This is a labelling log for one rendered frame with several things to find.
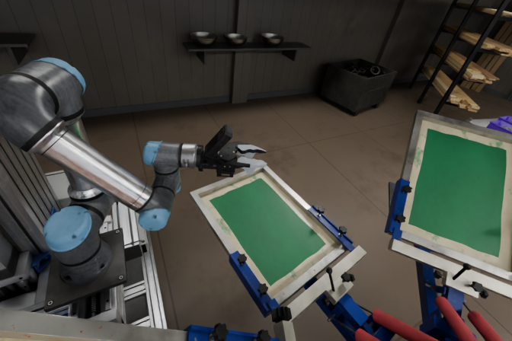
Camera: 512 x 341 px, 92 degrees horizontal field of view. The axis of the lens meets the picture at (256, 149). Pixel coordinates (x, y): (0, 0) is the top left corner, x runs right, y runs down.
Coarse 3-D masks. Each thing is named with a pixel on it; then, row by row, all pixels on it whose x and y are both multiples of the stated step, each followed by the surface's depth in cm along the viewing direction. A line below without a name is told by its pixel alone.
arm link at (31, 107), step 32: (0, 96) 48; (32, 96) 51; (0, 128) 48; (32, 128) 49; (64, 128) 55; (64, 160) 54; (96, 160) 58; (128, 192) 62; (160, 192) 71; (160, 224) 66
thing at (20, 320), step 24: (0, 312) 50; (24, 312) 52; (0, 336) 50; (24, 336) 51; (48, 336) 52; (72, 336) 54; (96, 336) 56; (120, 336) 59; (144, 336) 62; (168, 336) 65
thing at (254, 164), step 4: (240, 160) 73; (244, 160) 73; (248, 160) 74; (252, 160) 74; (256, 160) 74; (260, 160) 74; (252, 164) 73; (256, 164) 73; (260, 164) 74; (264, 164) 75; (244, 168) 76; (248, 168) 75; (252, 168) 75; (248, 172) 77; (252, 172) 76
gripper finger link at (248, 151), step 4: (240, 148) 77; (244, 148) 77; (248, 148) 77; (252, 148) 77; (256, 148) 78; (260, 148) 78; (240, 152) 77; (244, 152) 77; (248, 152) 79; (252, 152) 78; (256, 152) 79; (260, 152) 78; (264, 152) 79; (248, 156) 81; (252, 156) 81
